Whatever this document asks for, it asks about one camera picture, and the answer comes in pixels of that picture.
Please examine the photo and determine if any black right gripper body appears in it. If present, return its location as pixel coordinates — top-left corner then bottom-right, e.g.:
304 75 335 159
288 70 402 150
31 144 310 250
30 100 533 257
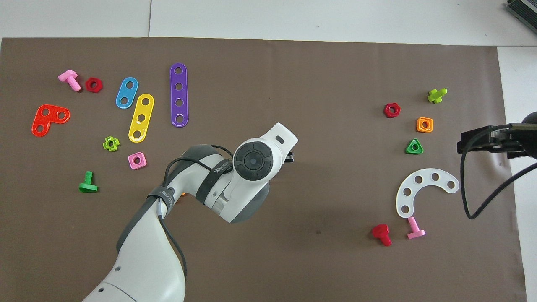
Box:
503 123 537 159

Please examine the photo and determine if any lime green plastic screw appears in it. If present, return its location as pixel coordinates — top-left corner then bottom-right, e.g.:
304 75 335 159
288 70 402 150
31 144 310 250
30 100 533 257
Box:
427 88 448 104

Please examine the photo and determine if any white curved five-hole strip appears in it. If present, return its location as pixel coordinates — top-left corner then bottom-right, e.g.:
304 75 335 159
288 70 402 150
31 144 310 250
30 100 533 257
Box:
396 168 460 219

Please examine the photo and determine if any pink plastic screw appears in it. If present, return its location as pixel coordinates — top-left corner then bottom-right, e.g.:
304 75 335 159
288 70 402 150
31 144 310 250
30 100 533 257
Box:
407 216 426 240
58 70 82 92

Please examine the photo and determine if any brown table mat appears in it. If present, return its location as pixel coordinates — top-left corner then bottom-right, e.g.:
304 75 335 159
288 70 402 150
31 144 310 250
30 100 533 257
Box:
0 37 528 302

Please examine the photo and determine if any red plastic screw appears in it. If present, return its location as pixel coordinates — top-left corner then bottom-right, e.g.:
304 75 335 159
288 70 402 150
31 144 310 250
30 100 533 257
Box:
372 224 393 247

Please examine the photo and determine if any purple four-hole strip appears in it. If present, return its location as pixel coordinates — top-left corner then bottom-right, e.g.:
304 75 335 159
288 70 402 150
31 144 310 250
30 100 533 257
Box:
170 63 189 128

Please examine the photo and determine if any grey ribbed metal device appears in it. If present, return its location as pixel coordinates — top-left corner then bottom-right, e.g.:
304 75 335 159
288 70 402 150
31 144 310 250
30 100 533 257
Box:
505 0 537 23

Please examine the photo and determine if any yellow three-hole strip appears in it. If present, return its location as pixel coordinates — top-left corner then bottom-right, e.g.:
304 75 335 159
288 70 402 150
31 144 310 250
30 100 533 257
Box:
128 93 155 143

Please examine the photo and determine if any pink square nut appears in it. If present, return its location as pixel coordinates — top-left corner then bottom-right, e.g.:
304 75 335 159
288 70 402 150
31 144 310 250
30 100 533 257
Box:
128 152 148 170

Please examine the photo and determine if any blue two-hole strip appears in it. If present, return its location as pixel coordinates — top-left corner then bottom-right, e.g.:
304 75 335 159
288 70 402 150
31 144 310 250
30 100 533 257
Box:
115 77 139 109

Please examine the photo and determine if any orange-red three-hole corner plate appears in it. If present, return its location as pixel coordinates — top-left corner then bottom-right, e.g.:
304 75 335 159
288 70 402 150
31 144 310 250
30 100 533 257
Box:
31 104 71 138

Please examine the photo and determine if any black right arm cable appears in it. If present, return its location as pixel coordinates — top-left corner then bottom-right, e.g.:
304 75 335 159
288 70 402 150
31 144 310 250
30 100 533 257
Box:
460 124 537 220

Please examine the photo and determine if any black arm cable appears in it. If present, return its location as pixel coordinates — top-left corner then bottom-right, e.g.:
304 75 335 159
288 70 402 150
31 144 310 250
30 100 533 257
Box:
460 124 537 220
157 145 235 290

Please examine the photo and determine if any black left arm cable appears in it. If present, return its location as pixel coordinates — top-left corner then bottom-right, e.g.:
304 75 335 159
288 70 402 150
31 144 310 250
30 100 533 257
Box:
157 145 235 290

